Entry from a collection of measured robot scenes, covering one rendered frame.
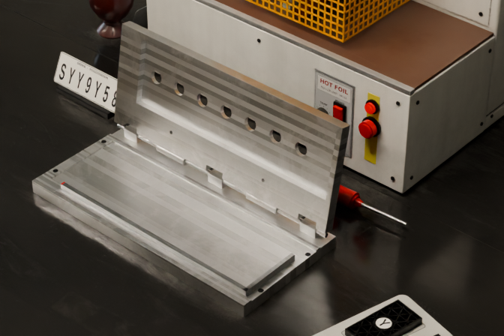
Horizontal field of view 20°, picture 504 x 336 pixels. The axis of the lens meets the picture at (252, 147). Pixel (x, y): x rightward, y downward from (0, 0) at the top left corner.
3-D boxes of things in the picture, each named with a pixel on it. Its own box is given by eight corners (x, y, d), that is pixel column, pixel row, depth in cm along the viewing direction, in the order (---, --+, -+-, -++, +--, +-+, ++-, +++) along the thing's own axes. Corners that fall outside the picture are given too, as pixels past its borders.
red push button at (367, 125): (355, 136, 218) (355, 118, 216) (362, 130, 219) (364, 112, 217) (373, 144, 216) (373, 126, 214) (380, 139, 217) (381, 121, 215)
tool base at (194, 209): (32, 192, 221) (31, 173, 219) (127, 135, 234) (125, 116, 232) (244, 317, 198) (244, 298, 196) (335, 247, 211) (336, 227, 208)
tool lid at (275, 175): (121, 22, 222) (130, 20, 223) (112, 130, 231) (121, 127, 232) (342, 127, 198) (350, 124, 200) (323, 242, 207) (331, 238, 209)
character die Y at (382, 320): (344, 334, 194) (344, 328, 193) (397, 305, 199) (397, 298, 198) (368, 355, 190) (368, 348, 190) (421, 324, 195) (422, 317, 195)
